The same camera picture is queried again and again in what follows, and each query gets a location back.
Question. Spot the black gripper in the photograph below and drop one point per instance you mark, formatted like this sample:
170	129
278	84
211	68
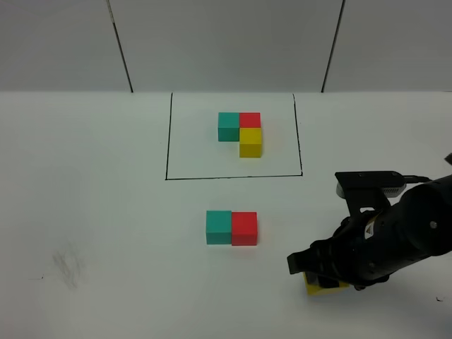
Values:
362	252

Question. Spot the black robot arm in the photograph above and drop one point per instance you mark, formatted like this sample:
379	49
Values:
424	208

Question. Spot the yellow template block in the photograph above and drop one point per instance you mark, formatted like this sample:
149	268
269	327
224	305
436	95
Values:
250	142

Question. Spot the green template block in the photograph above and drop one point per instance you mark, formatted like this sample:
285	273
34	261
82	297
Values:
228	126

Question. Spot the red template block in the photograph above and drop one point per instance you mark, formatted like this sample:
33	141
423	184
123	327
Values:
250	120

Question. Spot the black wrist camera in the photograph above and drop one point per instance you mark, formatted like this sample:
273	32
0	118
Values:
392	184

